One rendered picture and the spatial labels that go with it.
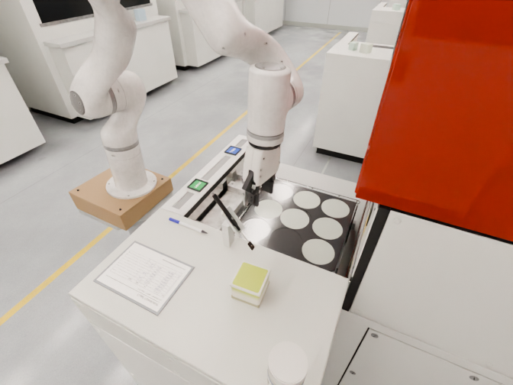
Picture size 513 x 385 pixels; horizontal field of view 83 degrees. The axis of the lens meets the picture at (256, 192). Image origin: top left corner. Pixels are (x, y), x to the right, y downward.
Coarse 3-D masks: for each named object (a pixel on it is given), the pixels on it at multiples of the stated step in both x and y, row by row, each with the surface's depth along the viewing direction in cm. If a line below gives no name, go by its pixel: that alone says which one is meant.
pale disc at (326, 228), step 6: (318, 222) 99; (324, 222) 99; (330, 222) 99; (336, 222) 99; (318, 228) 97; (324, 228) 97; (330, 228) 97; (336, 228) 97; (342, 228) 97; (318, 234) 95; (324, 234) 95; (330, 234) 95; (336, 234) 95
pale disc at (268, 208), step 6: (264, 204) 106; (270, 204) 106; (276, 204) 106; (258, 210) 104; (264, 210) 104; (270, 210) 104; (276, 210) 104; (264, 216) 101; (270, 216) 101; (276, 216) 101
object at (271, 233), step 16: (288, 192) 111; (320, 192) 111; (288, 208) 104; (320, 208) 104; (352, 208) 104; (256, 224) 98; (272, 224) 98; (256, 240) 93; (272, 240) 93; (288, 240) 93; (304, 240) 93; (336, 240) 93; (336, 256) 88
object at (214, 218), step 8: (232, 192) 114; (224, 200) 111; (232, 200) 111; (240, 200) 111; (216, 208) 107; (232, 208) 107; (208, 216) 104; (216, 216) 104; (208, 224) 101; (216, 224) 101
